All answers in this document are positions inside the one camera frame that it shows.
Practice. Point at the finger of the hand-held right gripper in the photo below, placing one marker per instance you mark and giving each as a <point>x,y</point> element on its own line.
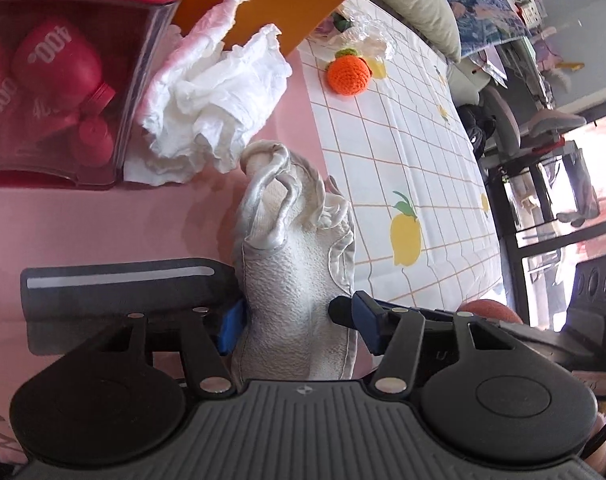
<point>340,312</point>

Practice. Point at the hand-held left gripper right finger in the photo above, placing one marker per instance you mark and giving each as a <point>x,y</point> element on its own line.
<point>368,325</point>

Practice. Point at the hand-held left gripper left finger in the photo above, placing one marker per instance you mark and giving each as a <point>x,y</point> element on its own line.
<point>230,327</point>

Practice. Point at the red round cushion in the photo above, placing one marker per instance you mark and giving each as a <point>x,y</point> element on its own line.
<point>493,310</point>

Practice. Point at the black speaker box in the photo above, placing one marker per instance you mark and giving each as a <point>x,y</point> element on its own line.
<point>598,285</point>

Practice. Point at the grey flat striped case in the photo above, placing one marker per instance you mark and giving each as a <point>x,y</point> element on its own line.
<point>108,290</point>

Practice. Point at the checkered lemon print tablecloth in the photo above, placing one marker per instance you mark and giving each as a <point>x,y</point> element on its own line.
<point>383,160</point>

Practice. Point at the pale pink plastic sheet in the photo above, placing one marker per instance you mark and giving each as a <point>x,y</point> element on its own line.
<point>83,230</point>

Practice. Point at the black backpack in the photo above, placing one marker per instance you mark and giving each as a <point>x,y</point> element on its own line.
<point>478,130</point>

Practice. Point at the white crumpled tissue paper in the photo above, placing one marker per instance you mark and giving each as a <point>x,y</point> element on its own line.
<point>218,95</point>

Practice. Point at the orange crochet fruit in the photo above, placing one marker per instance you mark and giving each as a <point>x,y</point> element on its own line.
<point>348,75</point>

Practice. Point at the grey pink office chair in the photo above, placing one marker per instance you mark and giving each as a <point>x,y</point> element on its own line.
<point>503,115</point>

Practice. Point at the beige sofa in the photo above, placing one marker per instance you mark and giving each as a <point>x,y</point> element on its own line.
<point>465,80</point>

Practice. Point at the clear plastic bag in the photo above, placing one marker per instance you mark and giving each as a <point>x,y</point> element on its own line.
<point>373,35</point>

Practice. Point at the cluttered desk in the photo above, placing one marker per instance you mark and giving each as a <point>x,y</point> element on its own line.
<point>525,45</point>

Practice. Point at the printed blue pillow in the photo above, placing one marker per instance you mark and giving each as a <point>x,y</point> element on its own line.
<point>478,5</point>

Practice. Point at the black metal frame stand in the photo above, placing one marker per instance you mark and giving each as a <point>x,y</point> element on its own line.
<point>533,162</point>

